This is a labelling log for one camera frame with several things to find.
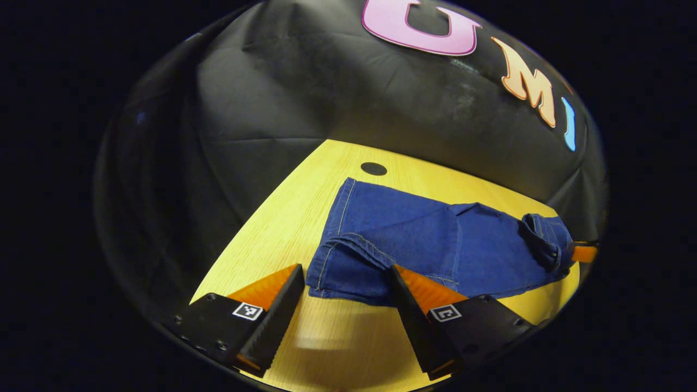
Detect black backdrop cloth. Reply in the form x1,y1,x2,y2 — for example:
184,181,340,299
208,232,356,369
93,0,608,333

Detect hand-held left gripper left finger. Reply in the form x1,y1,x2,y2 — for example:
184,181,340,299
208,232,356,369
163,264,305,378

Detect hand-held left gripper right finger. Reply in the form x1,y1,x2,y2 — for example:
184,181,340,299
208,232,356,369
389,265,537,381

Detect blue denim jeans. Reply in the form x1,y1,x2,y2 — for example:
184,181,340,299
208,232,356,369
305,177,578,307

